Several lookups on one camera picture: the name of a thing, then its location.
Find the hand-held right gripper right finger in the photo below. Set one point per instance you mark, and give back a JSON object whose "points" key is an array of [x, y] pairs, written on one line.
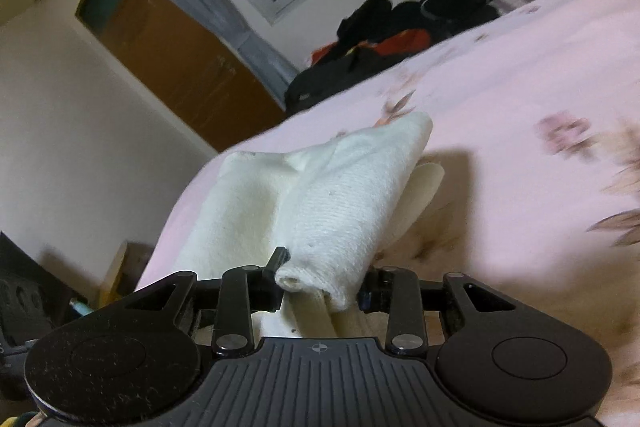
{"points": [[405, 307]]}

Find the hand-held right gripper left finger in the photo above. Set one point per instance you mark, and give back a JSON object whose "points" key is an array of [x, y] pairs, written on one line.
{"points": [[235, 307]]}

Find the white knitted cloth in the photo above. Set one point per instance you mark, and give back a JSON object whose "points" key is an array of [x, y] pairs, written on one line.
{"points": [[340, 207]]}

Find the pile of black clothes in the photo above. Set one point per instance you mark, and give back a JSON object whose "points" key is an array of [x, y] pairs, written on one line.
{"points": [[400, 22]]}

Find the cardboard box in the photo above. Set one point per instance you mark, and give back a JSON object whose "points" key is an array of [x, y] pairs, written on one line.
{"points": [[125, 272]]}

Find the dark bag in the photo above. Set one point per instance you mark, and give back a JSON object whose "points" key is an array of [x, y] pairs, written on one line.
{"points": [[30, 297]]}

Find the pink floral bed sheet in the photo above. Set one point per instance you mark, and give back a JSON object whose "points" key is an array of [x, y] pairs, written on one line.
{"points": [[525, 117]]}

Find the red garment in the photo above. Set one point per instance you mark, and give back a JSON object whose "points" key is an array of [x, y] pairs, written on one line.
{"points": [[400, 43]]}

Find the brown wooden door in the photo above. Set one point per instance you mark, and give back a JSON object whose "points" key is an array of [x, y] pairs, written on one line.
{"points": [[165, 52]]}

